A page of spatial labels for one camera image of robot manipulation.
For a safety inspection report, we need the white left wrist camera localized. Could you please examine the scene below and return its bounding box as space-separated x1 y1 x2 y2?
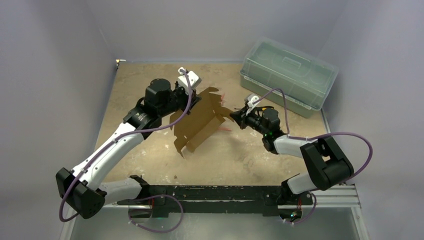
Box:
177 67 202 95

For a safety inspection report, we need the clear plastic storage box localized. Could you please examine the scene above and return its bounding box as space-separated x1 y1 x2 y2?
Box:
240 37 339 111

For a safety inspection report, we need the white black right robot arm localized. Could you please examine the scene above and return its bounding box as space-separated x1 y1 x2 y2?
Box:
230 107 354 204

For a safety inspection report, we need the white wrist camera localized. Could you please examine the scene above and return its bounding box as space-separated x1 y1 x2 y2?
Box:
177 67 202 95
244 93 260 115

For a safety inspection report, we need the brown cardboard box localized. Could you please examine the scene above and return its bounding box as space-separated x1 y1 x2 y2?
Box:
170 87 234 157

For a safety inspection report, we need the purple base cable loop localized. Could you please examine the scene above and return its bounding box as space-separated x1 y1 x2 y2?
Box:
127 194 184 234

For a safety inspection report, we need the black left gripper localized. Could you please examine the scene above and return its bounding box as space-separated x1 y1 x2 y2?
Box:
158 80 202 118

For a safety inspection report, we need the yellow black screwdriver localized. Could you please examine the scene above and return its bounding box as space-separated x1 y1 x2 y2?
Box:
258 106 274 112

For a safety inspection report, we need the salmon pen lower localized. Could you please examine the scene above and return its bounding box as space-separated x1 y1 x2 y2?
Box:
217 127 232 132

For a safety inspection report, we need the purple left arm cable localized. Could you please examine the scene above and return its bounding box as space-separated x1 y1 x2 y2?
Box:
58 69 194 223

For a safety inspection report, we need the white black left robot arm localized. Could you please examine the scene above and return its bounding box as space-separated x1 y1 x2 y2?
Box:
55 75 202 222

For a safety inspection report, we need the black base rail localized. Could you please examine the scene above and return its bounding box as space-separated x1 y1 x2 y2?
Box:
117 175 314 219

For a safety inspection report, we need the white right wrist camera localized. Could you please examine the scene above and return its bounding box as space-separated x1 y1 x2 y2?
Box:
244 93 260 115

